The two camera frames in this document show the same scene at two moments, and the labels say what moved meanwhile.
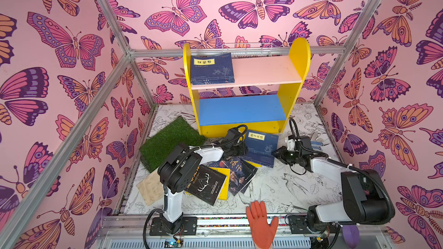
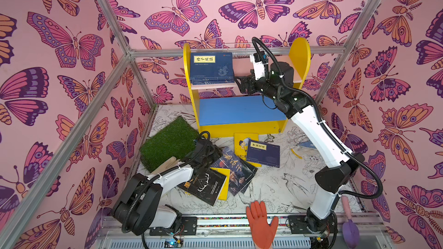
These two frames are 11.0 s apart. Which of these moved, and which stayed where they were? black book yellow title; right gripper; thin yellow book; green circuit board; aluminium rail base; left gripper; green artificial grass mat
Moved: left gripper; right gripper
Stayed: green artificial grass mat; green circuit board; black book yellow title; aluminium rail base; thin yellow book
